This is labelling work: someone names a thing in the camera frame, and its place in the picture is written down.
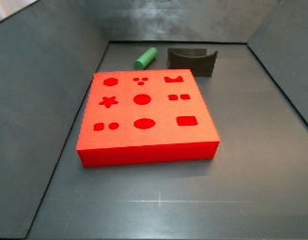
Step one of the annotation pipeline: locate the green cylinder peg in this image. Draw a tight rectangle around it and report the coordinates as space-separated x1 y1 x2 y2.
133 47 157 70

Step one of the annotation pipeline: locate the red shape sorter box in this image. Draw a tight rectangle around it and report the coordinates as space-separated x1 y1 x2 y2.
75 69 220 167

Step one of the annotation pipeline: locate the black curved cradle holder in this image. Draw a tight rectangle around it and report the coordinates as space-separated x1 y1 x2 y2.
167 48 217 77

